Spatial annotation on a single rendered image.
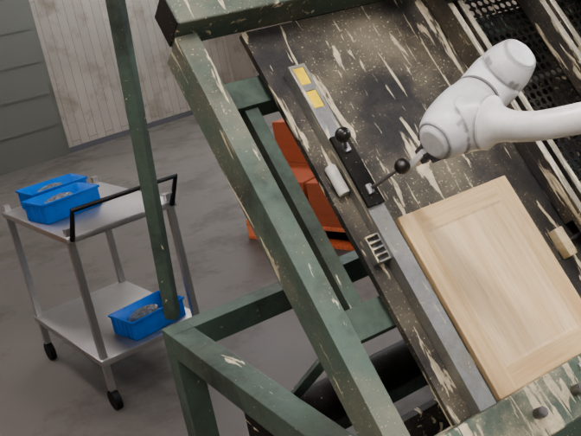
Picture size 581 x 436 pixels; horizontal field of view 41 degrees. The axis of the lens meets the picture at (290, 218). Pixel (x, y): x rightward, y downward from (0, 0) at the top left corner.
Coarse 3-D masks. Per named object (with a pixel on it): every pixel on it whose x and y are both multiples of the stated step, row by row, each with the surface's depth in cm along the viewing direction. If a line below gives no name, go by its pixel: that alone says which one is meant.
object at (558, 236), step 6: (558, 228) 203; (552, 234) 203; (558, 234) 202; (564, 234) 203; (552, 240) 204; (558, 240) 203; (564, 240) 202; (570, 240) 202; (558, 246) 203; (564, 246) 201; (570, 246) 202; (564, 252) 202; (570, 252) 201; (576, 252) 202; (564, 258) 203
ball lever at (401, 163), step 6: (396, 162) 180; (402, 162) 179; (408, 162) 180; (396, 168) 180; (402, 168) 179; (408, 168) 180; (390, 174) 182; (384, 180) 184; (366, 186) 186; (372, 186) 185; (372, 192) 185
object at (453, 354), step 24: (288, 72) 196; (312, 120) 194; (336, 120) 193; (384, 216) 186; (384, 240) 183; (408, 264) 182; (408, 288) 181; (432, 312) 179; (432, 336) 179; (456, 336) 178; (456, 360) 176; (456, 384) 176; (480, 384) 175; (480, 408) 172
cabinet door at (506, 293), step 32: (480, 192) 201; (512, 192) 205; (416, 224) 190; (448, 224) 194; (480, 224) 197; (512, 224) 201; (416, 256) 188; (448, 256) 190; (480, 256) 193; (512, 256) 196; (544, 256) 199; (448, 288) 186; (480, 288) 189; (512, 288) 192; (544, 288) 195; (480, 320) 185; (512, 320) 188; (544, 320) 191; (576, 320) 194; (480, 352) 181; (512, 352) 184; (544, 352) 187; (576, 352) 190; (512, 384) 180
